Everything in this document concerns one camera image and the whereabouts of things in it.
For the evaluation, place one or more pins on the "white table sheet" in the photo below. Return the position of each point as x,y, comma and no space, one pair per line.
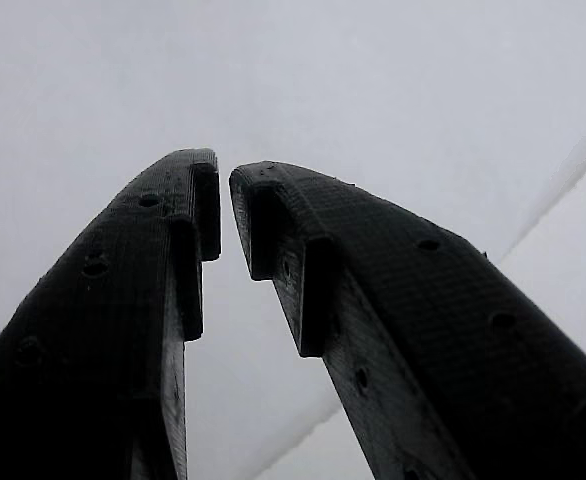
323,75

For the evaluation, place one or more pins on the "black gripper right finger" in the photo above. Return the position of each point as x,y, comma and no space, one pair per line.
423,325

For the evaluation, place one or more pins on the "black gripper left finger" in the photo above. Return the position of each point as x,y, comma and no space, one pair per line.
98,325

